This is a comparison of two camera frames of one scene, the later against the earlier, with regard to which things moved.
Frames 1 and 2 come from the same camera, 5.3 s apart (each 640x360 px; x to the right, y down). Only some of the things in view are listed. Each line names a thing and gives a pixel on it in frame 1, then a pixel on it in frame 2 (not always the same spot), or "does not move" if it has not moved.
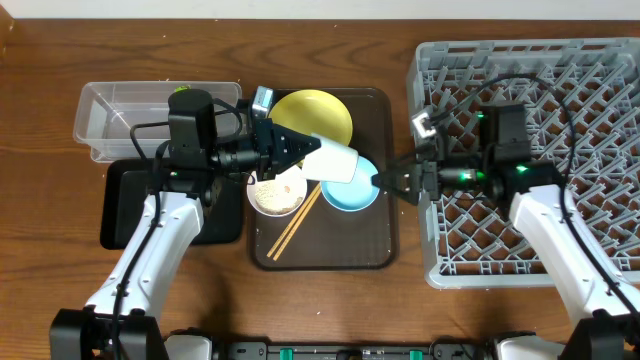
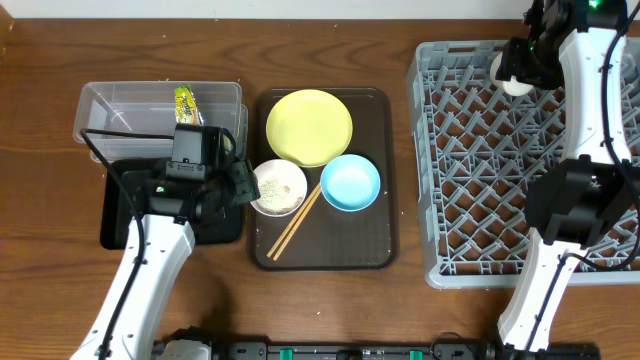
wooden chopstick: x=293 y=220 does not move
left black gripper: x=272 y=142 to x=246 y=183
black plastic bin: x=126 y=183 does not move
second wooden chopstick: x=297 y=224 does not move
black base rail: x=351 y=350 does not move
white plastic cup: x=333 y=162 to x=513 y=86
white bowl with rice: x=280 y=196 does not move
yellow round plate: x=311 y=111 does not move
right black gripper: x=428 y=175 to x=522 y=62
